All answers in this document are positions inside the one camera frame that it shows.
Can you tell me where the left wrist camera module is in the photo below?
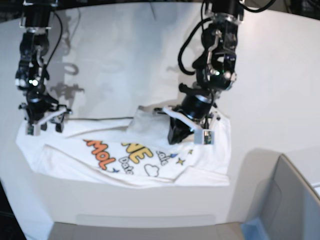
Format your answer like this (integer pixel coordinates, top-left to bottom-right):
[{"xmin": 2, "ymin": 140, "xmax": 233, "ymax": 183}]
[{"xmin": 202, "ymin": 129, "xmax": 215, "ymax": 145}]

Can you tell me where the black looped cable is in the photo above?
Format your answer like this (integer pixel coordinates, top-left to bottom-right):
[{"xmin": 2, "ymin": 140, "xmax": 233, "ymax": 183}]
[{"xmin": 239, "ymin": 0, "xmax": 276, "ymax": 13}]

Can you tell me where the blue cloth in box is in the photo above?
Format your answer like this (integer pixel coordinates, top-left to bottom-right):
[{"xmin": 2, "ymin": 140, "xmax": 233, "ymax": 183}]
[{"xmin": 240, "ymin": 217, "xmax": 270, "ymax": 240}]

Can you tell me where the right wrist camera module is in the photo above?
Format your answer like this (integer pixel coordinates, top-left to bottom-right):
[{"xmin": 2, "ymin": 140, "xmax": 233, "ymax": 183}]
[{"xmin": 26, "ymin": 124, "xmax": 34, "ymax": 136}]

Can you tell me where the grey open storage box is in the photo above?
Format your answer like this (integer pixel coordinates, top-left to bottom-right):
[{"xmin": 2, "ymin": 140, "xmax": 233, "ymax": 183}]
[{"xmin": 49, "ymin": 149, "xmax": 320, "ymax": 240}]

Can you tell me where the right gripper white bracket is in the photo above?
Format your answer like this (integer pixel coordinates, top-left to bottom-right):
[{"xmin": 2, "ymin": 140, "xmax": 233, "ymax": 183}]
[{"xmin": 18, "ymin": 103, "xmax": 73, "ymax": 136}]

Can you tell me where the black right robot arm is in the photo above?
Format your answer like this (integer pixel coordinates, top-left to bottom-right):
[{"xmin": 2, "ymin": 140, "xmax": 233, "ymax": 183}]
[{"xmin": 16, "ymin": 2, "xmax": 192, "ymax": 136}]

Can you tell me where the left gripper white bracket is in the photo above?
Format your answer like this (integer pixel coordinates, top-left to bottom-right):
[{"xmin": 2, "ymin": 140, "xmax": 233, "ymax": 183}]
[{"xmin": 153, "ymin": 105, "xmax": 221, "ymax": 145}]

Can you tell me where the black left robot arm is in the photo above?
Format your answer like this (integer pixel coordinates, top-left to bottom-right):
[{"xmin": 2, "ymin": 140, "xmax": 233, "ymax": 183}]
[{"xmin": 47, "ymin": 0, "xmax": 240, "ymax": 145}]

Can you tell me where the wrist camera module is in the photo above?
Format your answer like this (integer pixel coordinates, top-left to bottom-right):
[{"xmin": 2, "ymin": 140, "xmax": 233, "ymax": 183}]
[
  {"xmin": 202, "ymin": 129, "xmax": 215, "ymax": 145},
  {"xmin": 26, "ymin": 124, "xmax": 34, "ymax": 136}
]

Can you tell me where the white t-shirt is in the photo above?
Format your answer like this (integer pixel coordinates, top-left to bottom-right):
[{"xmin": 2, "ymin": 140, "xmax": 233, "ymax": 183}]
[{"xmin": 16, "ymin": 109, "xmax": 232, "ymax": 189}]

